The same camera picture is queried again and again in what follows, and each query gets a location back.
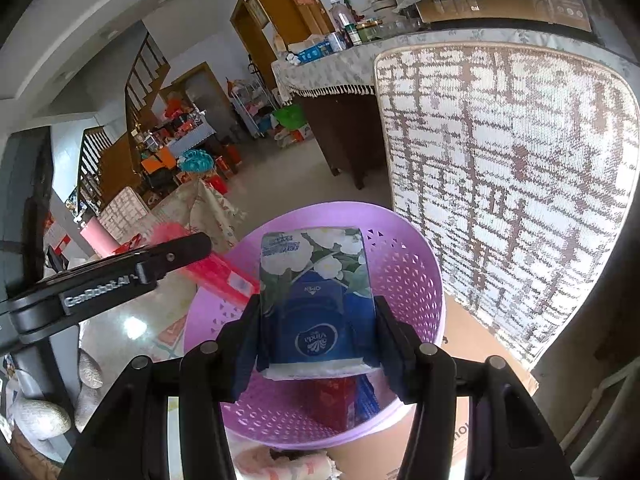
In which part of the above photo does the wooden staircase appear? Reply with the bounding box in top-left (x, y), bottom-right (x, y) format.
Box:
top-left (75, 30), bottom-right (173, 211)

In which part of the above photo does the blue wipes pack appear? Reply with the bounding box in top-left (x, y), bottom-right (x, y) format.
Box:
top-left (295, 42), bottom-right (335, 63)

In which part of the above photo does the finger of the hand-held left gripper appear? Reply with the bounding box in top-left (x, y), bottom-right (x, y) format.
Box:
top-left (132, 232), bottom-right (213, 286)

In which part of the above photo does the blue floral tissue pack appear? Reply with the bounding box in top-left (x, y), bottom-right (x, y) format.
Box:
top-left (256, 227), bottom-right (383, 380)

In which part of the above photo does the teal bag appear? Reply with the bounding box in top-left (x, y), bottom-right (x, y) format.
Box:
top-left (179, 149), bottom-right (215, 173)

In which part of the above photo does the brown wooden door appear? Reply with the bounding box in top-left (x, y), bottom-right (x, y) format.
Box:
top-left (172, 62), bottom-right (236, 136)

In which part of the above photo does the green bag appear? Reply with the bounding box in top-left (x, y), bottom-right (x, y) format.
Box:
top-left (274, 105), bottom-right (307, 128)

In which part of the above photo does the red carton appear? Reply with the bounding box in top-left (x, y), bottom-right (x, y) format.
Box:
top-left (314, 377), bottom-right (358, 431)
top-left (149, 221), bottom-right (261, 307)

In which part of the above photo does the person's left hand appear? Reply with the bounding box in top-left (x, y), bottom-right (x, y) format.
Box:
top-left (14, 347), bottom-right (104, 442)

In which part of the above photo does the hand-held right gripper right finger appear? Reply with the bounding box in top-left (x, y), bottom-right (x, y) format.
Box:
top-left (372, 295), bottom-right (576, 480)

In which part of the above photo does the dark wooden sideboard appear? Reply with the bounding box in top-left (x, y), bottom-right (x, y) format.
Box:
top-left (295, 92), bottom-right (393, 191)

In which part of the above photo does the purple plastic basket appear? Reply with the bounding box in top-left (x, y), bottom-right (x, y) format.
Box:
top-left (182, 202), bottom-right (447, 450)

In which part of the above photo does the pink thermos bottle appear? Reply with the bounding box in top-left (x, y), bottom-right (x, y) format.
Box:
top-left (79, 215), bottom-right (121, 258)

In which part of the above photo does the plastic bottle with white cap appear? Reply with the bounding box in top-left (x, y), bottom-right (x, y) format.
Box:
top-left (330, 0), bottom-right (353, 36)

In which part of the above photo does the table with checkered cloth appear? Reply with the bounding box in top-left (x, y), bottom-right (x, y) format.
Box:
top-left (165, 122), bottom-right (217, 158)

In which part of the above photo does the plain cardboard box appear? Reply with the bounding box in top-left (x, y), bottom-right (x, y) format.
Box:
top-left (325, 295), bottom-right (541, 480)

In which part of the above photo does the patterned chair back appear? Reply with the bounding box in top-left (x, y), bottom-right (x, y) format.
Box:
top-left (97, 186), bottom-right (151, 241)
top-left (372, 42), bottom-right (640, 371)

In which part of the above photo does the light wooden door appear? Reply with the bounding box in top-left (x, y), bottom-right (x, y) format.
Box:
top-left (231, 0), bottom-right (281, 86)

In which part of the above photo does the white wire rack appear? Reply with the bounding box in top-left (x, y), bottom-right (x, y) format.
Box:
top-left (231, 82), bottom-right (278, 138)

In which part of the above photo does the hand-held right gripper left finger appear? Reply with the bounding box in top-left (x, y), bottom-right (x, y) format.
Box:
top-left (57, 300), bottom-right (263, 480)

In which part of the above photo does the white patterned cloth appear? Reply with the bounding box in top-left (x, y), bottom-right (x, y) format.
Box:
top-left (235, 446), bottom-right (343, 480)

